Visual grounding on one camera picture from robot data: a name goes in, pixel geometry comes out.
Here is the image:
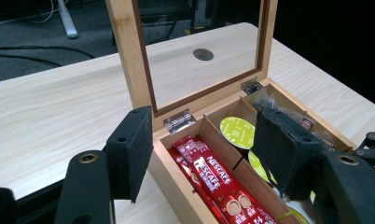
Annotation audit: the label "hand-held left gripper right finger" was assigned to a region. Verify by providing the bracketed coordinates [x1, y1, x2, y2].
[251, 106, 329, 202]

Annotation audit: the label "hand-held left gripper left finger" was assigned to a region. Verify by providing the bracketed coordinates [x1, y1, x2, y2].
[104, 105, 155, 204]

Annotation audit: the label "wooden box with glass lid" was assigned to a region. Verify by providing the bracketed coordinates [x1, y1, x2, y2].
[104, 0, 375, 224]

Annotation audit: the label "green coffee capsule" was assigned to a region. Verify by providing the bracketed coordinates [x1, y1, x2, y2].
[276, 190, 316, 224]
[219, 116, 257, 150]
[247, 149, 279, 185]

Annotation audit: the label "clear tea bag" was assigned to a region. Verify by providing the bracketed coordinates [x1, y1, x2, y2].
[252, 89, 279, 113]
[277, 106, 337, 147]

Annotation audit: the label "red coffee sachet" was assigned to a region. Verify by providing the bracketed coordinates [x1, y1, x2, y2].
[173, 134, 278, 224]
[167, 147, 230, 224]

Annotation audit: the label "round table cable hole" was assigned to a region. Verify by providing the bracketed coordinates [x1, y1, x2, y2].
[192, 48, 215, 62]

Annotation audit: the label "black floor cable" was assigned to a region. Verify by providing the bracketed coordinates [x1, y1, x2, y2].
[0, 45, 97, 61]
[0, 51, 64, 68]

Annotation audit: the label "white desk frame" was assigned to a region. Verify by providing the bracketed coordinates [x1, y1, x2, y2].
[55, 0, 79, 40]

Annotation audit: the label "white cables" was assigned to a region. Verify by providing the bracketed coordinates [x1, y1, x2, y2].
[0, 0, 61, 28]

